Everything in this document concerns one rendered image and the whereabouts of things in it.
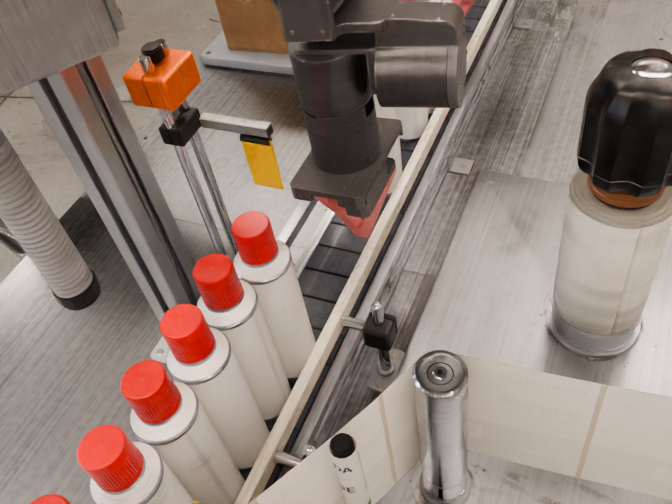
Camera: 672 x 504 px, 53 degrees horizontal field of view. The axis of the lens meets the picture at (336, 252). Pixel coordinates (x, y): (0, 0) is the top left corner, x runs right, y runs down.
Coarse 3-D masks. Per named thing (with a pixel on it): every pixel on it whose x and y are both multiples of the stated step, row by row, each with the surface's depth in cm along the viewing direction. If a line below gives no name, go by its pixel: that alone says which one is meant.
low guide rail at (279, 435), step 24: (480, 24) 103; (432, 120) 89; (408, 168) 83; (408, 192) 82; (384, 216) 78; (384, 240) 77; (360, 264) 73; (360, 288) 73; (336, 312) 69; (336, 336) 69; (312, 360) 66; (312, 384) 65; (288, 408) 63; (288, 432) 62; (264, 456) 60; (264, 480) 59
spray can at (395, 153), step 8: (376, 96) 74; (376, 104) 75; (376, 112) 75; (384, 112) 76; (392, 112) 76; (392, 152) 80; (400, 152) 82; (400, 160) 83; (400, 168) 83; (400, 176) 84; (392, 184) 84; (392, 192) 85
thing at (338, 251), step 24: (480, 0) 114; (504, 0) 113; (480, 48) 105; (408, 144) 91; (432, 144) 91; (336, 216) 84; (336, 240) 81; (360, 240) 81; (312, 264) 79; (336, 264) 79; (312, 288) 77; (336, 288) 76; (312, 312) 74
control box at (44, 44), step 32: (0, 0) 32; (32, 0) 33; (64, 0) 34; (96, 0) 35; (0, 32) 33; (32, 32) 34; (64, 32) 35; (96, 32) 36; (0, 64) 34; (32, 64) 35; (64, 64) 36
